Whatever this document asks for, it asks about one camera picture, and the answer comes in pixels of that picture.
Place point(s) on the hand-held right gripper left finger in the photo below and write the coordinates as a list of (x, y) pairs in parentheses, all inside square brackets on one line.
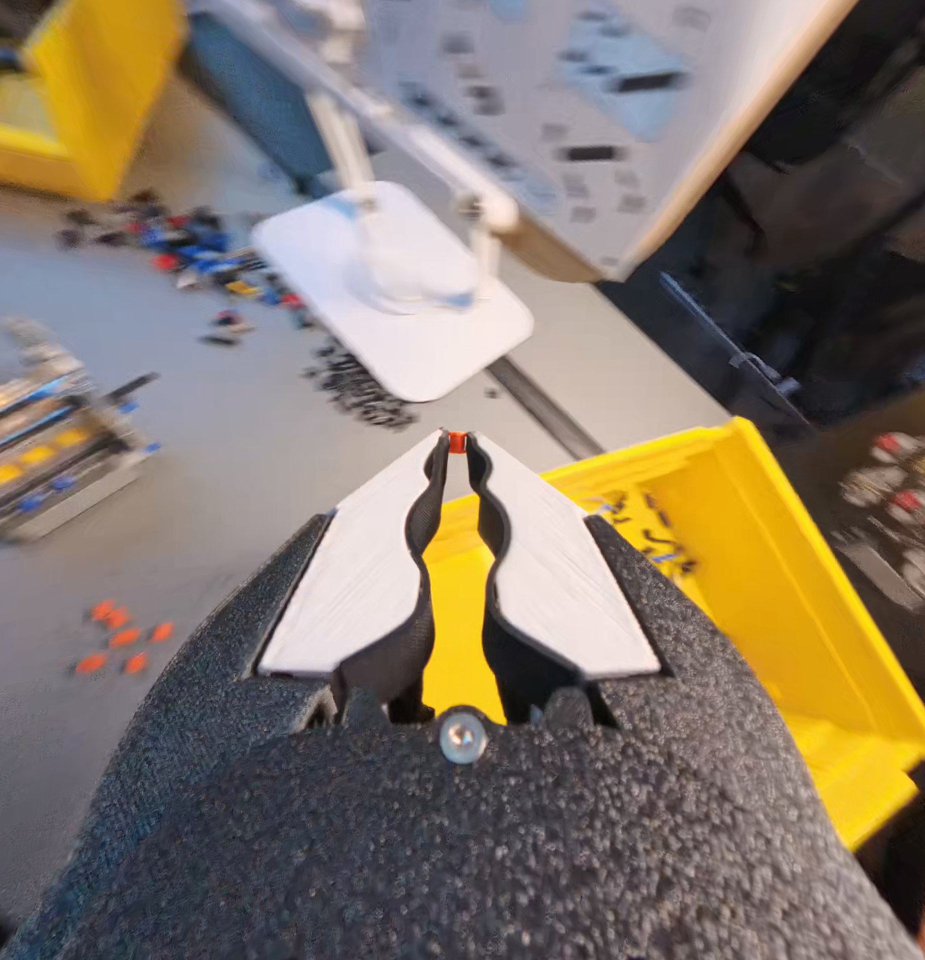
[(350, 600)]

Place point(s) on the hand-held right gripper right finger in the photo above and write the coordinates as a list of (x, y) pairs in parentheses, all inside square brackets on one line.
[(575, 600)]

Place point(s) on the single orange bush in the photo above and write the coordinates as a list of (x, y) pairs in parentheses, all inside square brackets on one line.
[(458, 441)]

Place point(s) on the cluster of orange bushes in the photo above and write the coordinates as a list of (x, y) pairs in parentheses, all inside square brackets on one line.
[(125, 638)]

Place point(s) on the toy brick engine model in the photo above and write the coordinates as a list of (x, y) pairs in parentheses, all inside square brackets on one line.
[(58, 450)]

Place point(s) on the grey desk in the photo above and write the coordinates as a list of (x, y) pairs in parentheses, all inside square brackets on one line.
[(208, 495)]

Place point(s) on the scatter of blue black pins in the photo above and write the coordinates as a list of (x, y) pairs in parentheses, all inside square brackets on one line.
[(643, 525)]

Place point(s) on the pile of black pins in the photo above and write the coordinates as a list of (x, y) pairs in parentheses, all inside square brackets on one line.
[(358, 387)]

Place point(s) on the white book stand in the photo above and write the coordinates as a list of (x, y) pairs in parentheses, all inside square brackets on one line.
[(388, 330)]

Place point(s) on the black office chair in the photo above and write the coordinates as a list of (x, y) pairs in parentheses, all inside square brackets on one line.
[(748, 375)]

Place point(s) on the black toy set box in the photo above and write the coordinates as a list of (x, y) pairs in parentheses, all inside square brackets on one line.
[(898, 510)]

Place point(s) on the pile of coloured brick parts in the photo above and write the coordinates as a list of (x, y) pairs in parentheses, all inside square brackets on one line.
[(193, 248)]

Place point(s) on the large yellow plastic bin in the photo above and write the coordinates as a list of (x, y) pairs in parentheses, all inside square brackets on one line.
[(103, 90)]

